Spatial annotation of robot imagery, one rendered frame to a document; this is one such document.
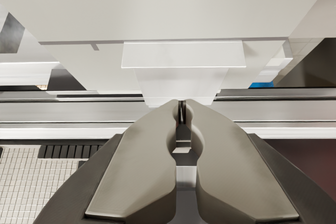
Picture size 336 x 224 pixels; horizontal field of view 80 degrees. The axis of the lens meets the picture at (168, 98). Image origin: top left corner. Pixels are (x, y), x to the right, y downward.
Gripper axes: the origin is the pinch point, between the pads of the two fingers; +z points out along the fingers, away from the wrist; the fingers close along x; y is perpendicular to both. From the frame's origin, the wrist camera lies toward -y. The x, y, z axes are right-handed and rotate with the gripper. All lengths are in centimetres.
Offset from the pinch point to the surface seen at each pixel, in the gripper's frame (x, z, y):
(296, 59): 117, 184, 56
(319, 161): 47, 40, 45
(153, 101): -3.2, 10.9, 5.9
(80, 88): -11.3, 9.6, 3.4
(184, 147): 1.2, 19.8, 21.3
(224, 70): 4.0, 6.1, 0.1
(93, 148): -25, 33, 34
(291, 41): 99, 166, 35
